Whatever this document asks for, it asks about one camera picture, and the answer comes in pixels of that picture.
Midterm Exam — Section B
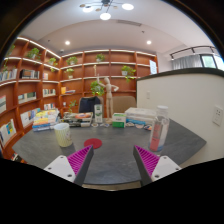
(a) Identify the green and white box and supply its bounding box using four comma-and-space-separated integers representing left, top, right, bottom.
111, 112, 128, 129

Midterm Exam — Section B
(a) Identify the colourful book stack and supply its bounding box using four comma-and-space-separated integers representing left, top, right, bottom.
31, 108, 62, 132

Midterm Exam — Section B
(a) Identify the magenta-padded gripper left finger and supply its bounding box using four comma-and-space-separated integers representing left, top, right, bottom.
43, 144, 95, 187

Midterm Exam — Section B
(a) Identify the ceiling air vent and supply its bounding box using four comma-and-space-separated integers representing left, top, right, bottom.
116, 19, 143, 27

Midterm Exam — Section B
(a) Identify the clear plastic water bottle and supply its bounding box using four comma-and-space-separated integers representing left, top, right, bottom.
148, 105, 171, 153

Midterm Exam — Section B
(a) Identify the black ceiling track rail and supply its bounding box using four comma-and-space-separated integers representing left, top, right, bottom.
169, 45, 218, 60

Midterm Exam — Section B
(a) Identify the window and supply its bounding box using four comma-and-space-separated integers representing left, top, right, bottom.
200, 53, 224, 72

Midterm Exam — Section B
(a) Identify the flat round red coaster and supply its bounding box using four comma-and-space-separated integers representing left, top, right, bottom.
83, 137, 103, 150

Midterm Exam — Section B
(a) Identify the branched ceiling lamp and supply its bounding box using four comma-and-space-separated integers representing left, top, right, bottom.
79, 0, 135, 21

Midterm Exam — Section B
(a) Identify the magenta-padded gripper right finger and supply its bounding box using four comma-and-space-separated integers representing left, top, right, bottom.
133, 144, 183, 187

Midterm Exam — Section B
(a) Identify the tan chair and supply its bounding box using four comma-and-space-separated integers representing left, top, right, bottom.
112, 95, 137, 114

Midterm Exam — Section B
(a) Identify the yellow striped paper cup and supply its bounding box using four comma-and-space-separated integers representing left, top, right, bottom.
53, 122, 74, 148

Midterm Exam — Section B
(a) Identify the small upright white-green carton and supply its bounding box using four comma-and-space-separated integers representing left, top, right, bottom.
93, 103, 104, 124

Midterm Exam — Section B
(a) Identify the grey curtain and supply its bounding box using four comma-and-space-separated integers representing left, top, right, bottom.
171, 54, 204, 70

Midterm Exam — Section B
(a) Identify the dark blue chair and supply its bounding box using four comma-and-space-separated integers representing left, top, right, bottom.
78, 96, 102, 114

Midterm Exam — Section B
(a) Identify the wooden artist mannequin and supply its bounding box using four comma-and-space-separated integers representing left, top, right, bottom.
96, 73, 120, 124

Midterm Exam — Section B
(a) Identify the wooden bookshelf unit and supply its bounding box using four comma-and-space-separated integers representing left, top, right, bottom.
0, 35, 159, 161

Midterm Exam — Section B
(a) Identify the white wall socket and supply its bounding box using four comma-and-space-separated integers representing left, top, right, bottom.
211, 105, 224, 127

